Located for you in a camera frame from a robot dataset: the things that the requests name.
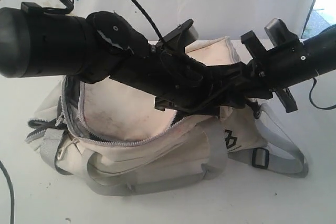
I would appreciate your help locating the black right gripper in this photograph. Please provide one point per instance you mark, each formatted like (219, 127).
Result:
(272, 71)

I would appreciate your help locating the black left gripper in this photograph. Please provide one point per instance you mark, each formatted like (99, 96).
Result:
(182, 83)

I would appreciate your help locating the white fabric duffel bag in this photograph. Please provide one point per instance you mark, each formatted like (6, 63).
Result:
(111, 136)

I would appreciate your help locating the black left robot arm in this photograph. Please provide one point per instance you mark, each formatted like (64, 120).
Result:
(104, 45)

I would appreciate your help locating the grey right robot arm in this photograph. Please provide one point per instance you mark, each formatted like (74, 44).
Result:
(322, 49)

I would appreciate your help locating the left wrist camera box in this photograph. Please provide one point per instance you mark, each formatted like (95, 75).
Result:
(180, 37)

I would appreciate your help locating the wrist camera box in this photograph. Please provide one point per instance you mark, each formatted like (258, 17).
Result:
(278, 33)
(180, 37)

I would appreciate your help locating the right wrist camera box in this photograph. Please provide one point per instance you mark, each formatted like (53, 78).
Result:
(278, 33)

